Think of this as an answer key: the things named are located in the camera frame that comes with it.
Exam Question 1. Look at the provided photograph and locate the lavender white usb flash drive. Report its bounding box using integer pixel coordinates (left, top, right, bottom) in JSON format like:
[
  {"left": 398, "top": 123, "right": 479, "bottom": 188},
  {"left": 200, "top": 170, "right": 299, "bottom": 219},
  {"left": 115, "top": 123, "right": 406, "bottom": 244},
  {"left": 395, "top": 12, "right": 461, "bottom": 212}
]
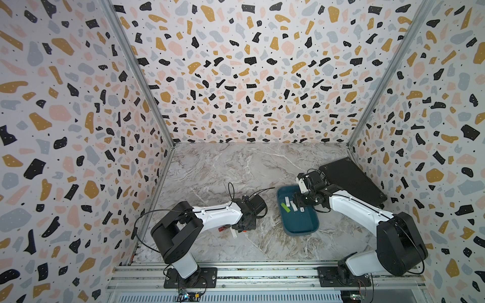
[{"left": 290, "top": 201, "right": 299, "bottom": 212}]

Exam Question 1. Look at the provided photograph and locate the green usb flash drive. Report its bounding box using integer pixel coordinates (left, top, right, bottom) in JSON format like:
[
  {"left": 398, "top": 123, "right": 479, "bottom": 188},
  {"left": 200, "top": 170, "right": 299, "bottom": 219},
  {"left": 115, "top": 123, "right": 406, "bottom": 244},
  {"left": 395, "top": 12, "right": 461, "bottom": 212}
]
[{"left": 280, "top": 203, "right": 290, "bottom": 213}]

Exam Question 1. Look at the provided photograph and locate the red swivel usb flash drive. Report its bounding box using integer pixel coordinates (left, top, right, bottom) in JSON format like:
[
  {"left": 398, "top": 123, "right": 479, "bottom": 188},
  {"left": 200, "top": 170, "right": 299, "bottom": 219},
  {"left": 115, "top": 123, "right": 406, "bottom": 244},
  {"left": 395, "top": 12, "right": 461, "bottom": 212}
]
[{"left": 218, "top": 225, "right": 231, "bottom": 232}]

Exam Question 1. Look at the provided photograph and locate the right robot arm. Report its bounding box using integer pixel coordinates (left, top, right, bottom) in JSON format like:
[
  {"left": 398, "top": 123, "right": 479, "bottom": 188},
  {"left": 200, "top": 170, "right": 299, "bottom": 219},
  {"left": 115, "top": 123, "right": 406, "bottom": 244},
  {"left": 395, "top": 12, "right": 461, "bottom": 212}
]
[{"left": 294, "top": 170, "right": 428, "bottom": 283}]

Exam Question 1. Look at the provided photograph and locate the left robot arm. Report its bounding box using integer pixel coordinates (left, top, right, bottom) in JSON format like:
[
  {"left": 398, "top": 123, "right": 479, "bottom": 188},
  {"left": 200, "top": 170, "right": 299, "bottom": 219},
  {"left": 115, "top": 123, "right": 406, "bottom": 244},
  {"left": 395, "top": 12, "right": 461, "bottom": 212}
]
[{"left": 150, "top": 194, "right": 268, "bottom": 280}]

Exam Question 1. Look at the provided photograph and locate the teal plastic storage box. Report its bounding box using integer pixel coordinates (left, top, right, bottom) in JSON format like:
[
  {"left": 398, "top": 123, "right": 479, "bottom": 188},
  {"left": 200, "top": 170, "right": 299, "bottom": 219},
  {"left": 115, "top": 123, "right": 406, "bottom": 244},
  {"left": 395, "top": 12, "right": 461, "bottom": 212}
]
[{"left": 277, "top": 185, "right": 320, "bottom": 237}]

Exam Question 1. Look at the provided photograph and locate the black flat case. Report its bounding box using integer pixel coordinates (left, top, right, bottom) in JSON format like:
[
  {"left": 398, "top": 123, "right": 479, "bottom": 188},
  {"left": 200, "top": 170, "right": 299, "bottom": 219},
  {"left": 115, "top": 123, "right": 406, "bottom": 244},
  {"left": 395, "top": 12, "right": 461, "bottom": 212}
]
[{"left": 319, "top": 157, "right": 387, "bottom": 209}]

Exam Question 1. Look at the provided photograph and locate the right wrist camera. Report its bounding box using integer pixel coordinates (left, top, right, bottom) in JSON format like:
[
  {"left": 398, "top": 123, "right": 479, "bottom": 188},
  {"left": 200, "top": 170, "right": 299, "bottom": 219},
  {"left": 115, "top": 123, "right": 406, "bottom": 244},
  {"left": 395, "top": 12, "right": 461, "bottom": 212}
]
[{"left": 298, "top": 178, "right": 309, "bottom": 194}]

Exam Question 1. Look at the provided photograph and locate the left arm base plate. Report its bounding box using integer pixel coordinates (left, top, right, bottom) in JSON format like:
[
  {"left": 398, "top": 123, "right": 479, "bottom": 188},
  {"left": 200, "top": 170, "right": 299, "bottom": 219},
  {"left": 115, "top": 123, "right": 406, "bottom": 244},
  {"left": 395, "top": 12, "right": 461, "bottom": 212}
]
[{"left": 164, "top": 267, "right": 218, "bottom": 289}]

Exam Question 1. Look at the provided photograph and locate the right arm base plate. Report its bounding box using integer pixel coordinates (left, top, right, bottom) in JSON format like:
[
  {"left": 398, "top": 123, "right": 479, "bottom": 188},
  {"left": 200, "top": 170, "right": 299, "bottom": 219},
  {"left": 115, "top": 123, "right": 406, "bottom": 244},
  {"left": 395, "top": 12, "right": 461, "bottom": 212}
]
[{"left": 317, "top": 266, "right": 371, "bottom": 287}]

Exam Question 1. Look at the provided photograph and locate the aluminium mounting rail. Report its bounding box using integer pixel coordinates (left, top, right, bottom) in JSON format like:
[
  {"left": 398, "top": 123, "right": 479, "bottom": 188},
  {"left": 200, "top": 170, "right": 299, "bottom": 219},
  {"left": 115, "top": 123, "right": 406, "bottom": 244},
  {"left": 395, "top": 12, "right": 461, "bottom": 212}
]
[{"left": 104, "top": 261, "right": 433, "bottom": 302}]

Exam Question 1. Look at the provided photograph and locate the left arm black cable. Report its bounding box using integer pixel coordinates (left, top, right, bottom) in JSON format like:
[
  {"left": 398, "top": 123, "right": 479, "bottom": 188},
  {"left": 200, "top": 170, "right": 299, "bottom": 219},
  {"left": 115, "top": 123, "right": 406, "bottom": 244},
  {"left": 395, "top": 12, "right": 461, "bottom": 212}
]
[{"left": 130, "top": 209, "right": 186, "bottom": 255}]

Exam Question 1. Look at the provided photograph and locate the right frame post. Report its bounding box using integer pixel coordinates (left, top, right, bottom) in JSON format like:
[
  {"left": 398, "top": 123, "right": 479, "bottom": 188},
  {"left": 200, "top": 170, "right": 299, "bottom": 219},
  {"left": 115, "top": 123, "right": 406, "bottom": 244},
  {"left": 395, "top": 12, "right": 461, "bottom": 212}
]
[{"left": 347, "top": 0, "right": 435, "bottom": 152}]

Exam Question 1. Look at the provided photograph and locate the frame post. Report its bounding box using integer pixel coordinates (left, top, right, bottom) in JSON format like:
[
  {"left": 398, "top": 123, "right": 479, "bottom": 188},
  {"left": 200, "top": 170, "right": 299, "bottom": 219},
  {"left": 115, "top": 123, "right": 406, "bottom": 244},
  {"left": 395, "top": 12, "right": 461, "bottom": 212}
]
[
  {"left": 99, "top": 0, "right": 175, "bottom": 150},
  {"left": 347, "top": 0, "right": 435, "bottom": 152}
]

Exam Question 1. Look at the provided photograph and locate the left frame post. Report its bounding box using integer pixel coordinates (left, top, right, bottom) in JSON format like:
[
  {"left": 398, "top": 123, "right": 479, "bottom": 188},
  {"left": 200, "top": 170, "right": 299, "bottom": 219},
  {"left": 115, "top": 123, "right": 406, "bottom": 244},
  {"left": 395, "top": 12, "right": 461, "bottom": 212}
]
[{"left": 99, "top": 0, "right": 175, "bottom": 150}]

